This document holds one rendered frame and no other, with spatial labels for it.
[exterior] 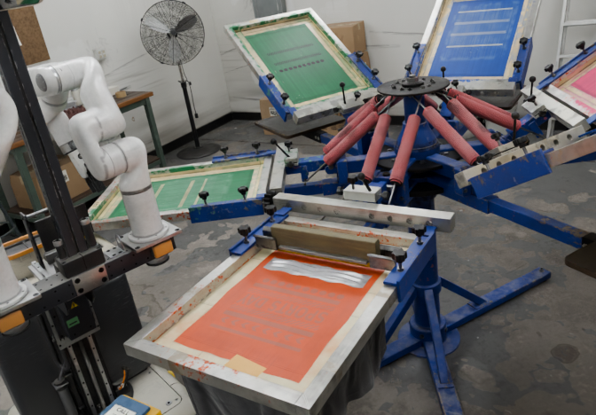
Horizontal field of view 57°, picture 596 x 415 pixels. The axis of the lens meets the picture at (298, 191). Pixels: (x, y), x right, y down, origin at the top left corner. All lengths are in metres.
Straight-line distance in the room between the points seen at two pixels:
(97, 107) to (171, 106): 4.88
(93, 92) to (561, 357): 2.30
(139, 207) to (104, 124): 0.27
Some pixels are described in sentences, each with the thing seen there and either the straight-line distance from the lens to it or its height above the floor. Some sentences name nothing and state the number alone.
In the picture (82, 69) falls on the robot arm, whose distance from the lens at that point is 1.78.
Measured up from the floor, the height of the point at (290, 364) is 0.96.
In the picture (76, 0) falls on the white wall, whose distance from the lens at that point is 5.85.
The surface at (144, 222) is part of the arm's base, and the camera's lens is 1.74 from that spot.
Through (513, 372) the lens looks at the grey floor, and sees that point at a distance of 2.81.
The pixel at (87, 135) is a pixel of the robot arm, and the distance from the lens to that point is 1.64.
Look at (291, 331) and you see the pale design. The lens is 1.52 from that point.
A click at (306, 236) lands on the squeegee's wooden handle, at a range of 1.77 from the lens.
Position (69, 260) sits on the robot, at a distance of 1.71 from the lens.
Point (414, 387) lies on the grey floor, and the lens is 2.72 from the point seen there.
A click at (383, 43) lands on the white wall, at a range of 6.03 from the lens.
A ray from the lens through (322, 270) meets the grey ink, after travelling 1.74.
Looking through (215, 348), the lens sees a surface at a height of 0.96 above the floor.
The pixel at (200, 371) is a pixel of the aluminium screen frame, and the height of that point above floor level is 0.99.
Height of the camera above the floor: 1.87
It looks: 23 degrees down
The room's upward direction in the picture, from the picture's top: 9 degrees counter-clockwise
